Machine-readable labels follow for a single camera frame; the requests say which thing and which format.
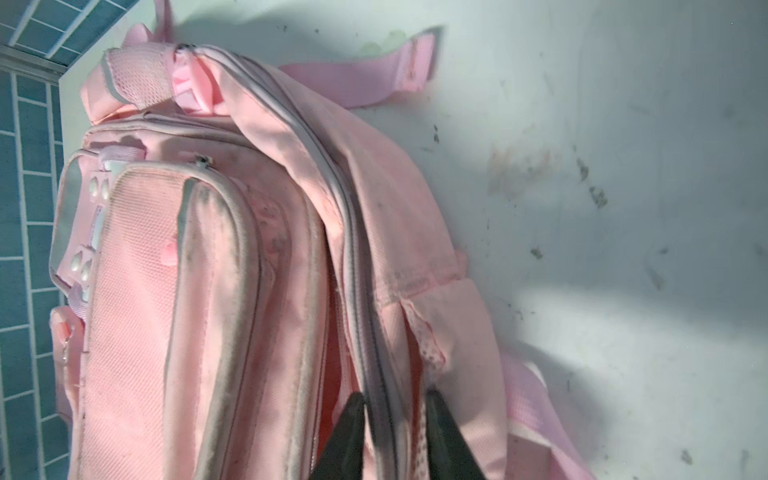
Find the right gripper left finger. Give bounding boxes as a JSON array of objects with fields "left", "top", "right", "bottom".
[{"left": 309, "top": 392, "right": 366, "bottom": 480}]

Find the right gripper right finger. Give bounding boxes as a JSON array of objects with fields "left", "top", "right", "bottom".
[{"left": 425, "top": 388, "right": 486, "bottom": 480}]

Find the pink student backpack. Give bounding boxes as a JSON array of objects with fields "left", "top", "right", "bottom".
[{"left": 49, "top": 1, "right": 590, "bottom": 479}]

